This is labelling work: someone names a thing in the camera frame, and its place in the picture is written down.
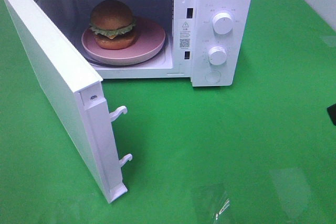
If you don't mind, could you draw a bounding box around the glass microwave turntable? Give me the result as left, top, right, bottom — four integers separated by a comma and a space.
85, 44, 172, 69

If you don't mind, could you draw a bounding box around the white microwave oven body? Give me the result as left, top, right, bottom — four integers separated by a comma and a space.
34, 0, 250, 87

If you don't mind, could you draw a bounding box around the lower white microwave knob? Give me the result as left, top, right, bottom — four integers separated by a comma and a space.
208, 46, 227, 66

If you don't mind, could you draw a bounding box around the burger with lettuce and cheese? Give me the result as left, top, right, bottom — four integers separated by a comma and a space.
89, 0, 137, 50

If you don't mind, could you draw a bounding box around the white microwave door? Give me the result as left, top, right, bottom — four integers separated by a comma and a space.
5, 0, 132, 202

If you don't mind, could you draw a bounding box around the pink round plate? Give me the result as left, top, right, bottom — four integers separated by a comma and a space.
81, 17, 166, 66

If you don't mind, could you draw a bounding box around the white microwave knob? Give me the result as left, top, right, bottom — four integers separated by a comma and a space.
212, 11, 234, 35
208, 46, 227, 66

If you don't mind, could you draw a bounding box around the upper white microwave knob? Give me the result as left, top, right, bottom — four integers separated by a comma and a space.
212, 11, 234, 35

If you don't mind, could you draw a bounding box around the round white door button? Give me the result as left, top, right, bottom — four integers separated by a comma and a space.
205, 71, 221, 83

